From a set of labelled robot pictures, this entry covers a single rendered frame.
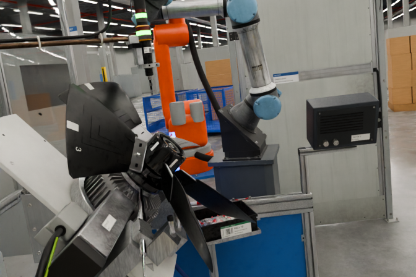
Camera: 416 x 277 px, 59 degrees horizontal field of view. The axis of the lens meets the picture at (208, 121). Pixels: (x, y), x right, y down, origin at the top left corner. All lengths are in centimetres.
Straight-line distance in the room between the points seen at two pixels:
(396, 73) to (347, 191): 594
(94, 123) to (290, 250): 112
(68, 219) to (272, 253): 106
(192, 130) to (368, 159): 246
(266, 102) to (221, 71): 760
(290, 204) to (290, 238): 16
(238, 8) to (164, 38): 361
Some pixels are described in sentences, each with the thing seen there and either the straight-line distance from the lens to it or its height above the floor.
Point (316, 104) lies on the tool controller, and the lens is 153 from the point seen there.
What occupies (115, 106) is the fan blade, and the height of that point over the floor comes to 135.
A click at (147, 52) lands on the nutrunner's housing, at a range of 114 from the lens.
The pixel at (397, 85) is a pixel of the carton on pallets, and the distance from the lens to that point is 901.
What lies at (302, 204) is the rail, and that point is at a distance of 163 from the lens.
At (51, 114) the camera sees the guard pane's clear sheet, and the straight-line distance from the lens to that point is 220.
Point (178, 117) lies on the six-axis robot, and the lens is 483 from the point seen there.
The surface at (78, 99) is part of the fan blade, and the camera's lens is 88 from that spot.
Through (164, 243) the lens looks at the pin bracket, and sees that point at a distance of 112.
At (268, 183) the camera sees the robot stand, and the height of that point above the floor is 88.
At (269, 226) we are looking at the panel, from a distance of 166.
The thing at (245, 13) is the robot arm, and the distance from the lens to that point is 147.
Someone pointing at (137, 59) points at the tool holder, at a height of 148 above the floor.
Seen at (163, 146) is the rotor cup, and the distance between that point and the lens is 102.
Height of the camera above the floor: 143
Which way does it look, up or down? 8 degrees down
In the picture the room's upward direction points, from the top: 7 degrees counter-clockwise
